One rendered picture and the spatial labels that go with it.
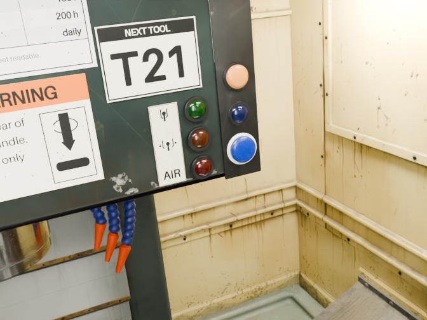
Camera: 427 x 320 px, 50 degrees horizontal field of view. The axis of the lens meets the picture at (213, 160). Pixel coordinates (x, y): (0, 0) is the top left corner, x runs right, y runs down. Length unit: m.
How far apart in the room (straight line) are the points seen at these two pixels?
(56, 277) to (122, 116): 0.82
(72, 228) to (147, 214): 0.20
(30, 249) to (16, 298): 0.61
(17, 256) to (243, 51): 0.38
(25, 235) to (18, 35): 0.29
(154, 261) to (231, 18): 0.94
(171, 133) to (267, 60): 1.24
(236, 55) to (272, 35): 1.21
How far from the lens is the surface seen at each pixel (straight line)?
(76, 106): 0.45
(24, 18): 0.44
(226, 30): 0.49
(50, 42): 0.44
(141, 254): 1.30
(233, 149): 0.50
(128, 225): 0.69
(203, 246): 1.79
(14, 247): 0.64
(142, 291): 1.36
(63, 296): 1.27
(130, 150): 0.47
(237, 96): 0.50
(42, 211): 0.48
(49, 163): 0.46
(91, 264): 1.24
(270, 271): 1.99
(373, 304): 1.64
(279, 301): 2.03
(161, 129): 0.47
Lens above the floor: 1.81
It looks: 19 degrees down
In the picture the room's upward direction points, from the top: 6 degrees counter-clockwise
